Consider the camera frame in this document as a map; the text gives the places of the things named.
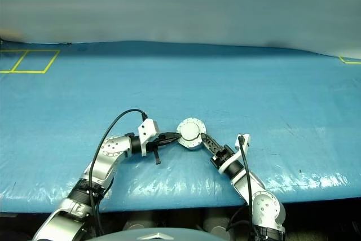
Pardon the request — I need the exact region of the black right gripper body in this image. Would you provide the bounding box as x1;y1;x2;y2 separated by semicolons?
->
210;144;235;169

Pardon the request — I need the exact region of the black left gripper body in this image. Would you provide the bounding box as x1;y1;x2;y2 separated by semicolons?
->
146;136;168;166

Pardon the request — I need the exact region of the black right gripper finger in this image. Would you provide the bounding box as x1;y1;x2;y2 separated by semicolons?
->
203;133;226;151
201;133;223;156

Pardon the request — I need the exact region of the silver motor end cover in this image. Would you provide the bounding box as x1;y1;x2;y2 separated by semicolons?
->
175;117;207;148

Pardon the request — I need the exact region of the grey rounded cylinder shape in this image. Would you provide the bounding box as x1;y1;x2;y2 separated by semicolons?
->
122;214;155;232
202;209;236;233

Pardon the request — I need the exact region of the grey robot torso with logo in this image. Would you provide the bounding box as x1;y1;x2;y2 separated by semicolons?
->
98;226;215;241

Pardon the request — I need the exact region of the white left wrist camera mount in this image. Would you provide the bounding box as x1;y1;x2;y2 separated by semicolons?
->
137;119;158;157

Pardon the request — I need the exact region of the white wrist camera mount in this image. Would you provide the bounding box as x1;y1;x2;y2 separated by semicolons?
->
217;133;252;174
137;119;158;157

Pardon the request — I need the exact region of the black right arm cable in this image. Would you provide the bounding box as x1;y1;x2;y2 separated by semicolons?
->
225;135;256;241

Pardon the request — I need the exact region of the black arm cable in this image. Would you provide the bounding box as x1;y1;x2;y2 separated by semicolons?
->
87;108;149;238
225;135;256;241

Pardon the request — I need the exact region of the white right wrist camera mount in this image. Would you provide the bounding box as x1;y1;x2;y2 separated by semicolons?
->
217;133;252;174

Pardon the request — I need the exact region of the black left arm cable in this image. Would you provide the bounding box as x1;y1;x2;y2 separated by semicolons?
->
87;108;149;238

